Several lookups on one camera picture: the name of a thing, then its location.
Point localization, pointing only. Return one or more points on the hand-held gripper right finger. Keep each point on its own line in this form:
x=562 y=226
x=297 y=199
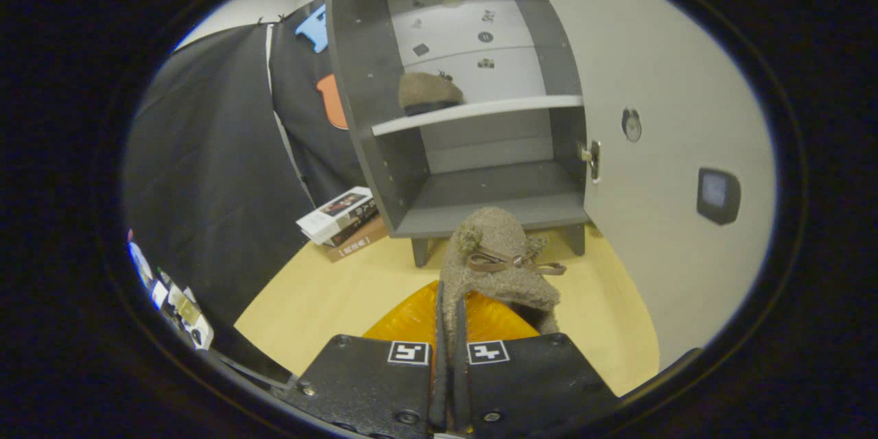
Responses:
x=461 y=391

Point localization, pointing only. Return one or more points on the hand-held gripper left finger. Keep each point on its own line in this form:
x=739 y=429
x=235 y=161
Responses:
x=439 y=391

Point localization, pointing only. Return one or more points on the brown fuzzy shoe with bow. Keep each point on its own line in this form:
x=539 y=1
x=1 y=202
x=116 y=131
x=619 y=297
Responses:
x=494 y=233
x=429 y=90

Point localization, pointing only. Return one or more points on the grey shoe cabinet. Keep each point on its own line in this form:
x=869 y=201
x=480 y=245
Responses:
x=501 y=185

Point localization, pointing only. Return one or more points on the grey shoe cabinet door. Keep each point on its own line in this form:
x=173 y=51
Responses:
x=658 y=68

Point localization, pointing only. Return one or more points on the small cluttered items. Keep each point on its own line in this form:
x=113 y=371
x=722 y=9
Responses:
x=184 y=312

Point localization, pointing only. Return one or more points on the black backdrop cloth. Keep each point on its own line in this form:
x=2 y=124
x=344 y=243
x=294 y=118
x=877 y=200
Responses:
x=219 y=171

